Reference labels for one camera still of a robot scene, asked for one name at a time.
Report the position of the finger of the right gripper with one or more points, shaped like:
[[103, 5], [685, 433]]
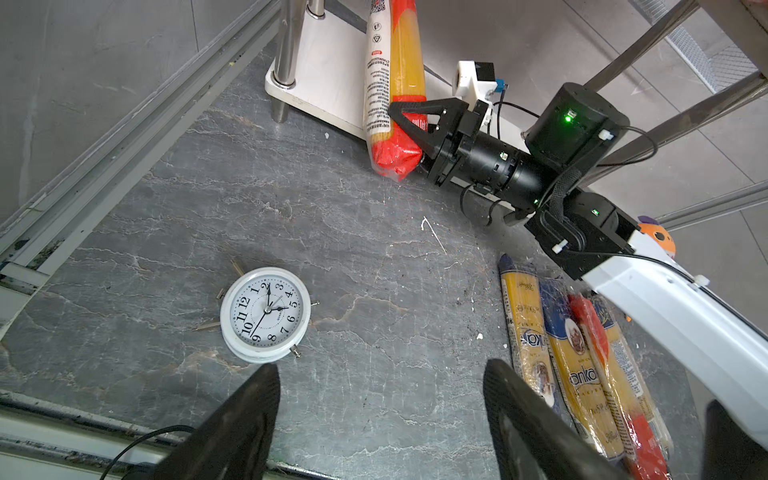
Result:
[[432, 125]]

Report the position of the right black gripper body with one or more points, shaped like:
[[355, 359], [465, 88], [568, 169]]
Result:
[[457, 147]]

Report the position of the dark blue pasta bag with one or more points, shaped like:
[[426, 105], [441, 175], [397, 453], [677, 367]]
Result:
[[526, 331]]

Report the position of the small white alarm clock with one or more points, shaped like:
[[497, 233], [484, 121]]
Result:
[[265, 314]]

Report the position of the white two-tier shelf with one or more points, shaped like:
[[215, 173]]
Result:
[[319, 67]]

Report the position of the red yellow spaghetti bag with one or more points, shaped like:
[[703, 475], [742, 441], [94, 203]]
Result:
[[394, 72]]

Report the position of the white wire mesh basket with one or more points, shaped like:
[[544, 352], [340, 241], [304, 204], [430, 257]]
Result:
[[728, 74]]

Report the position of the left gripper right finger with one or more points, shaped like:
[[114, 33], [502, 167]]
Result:
[[529, 439]]

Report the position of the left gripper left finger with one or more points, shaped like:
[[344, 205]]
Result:
[[233, 442]]

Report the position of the orange shark plush toy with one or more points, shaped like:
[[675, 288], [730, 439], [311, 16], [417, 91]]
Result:
[[654, 229]]

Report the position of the blue yellow Ankara pasta bag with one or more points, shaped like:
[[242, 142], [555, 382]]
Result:
[[576, 374]]

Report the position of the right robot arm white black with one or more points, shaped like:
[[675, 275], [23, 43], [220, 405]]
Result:
[[593, 240]]

